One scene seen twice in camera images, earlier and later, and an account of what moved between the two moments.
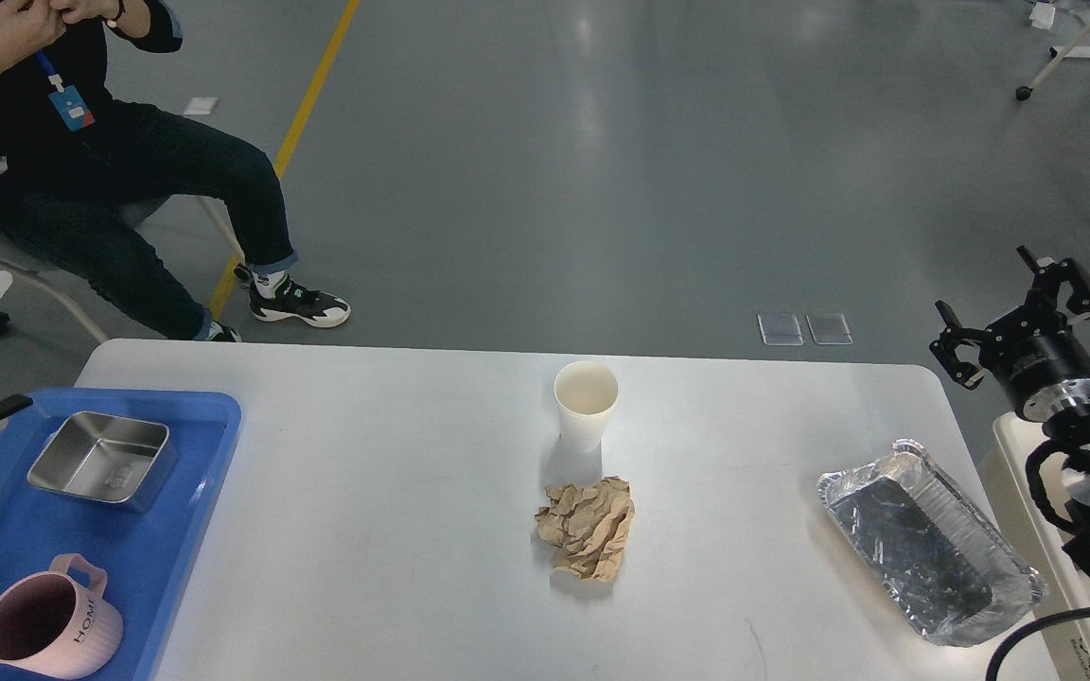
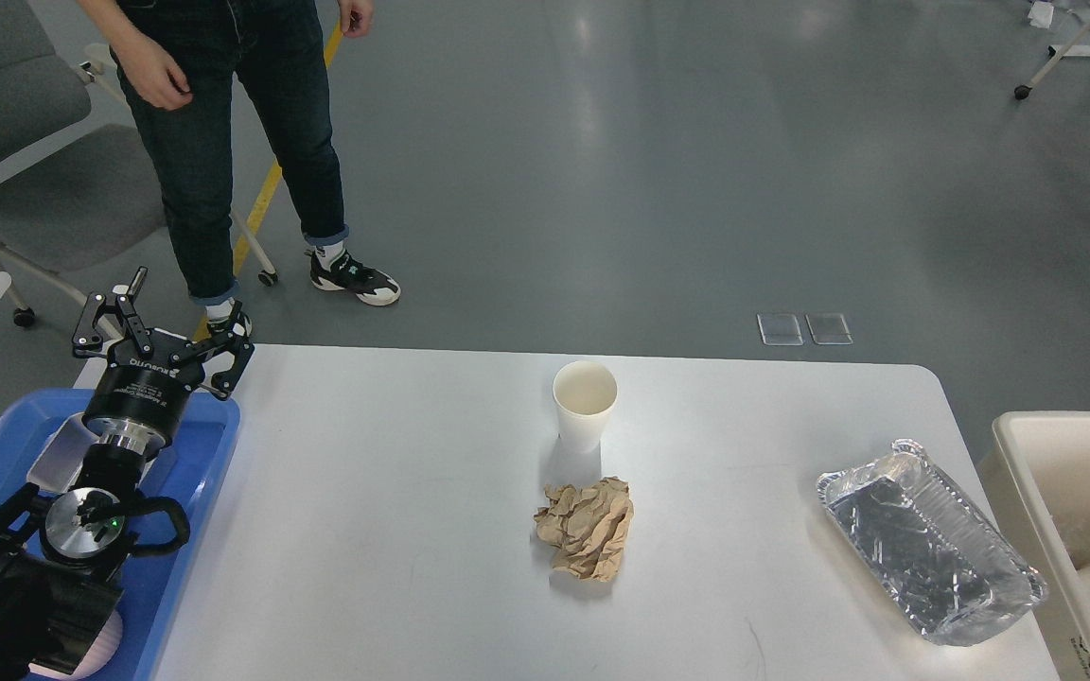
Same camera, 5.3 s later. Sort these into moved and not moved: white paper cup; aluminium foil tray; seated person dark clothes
Moved: seated person dark clothes
Not moved: white paper cup; aluminium foil tray
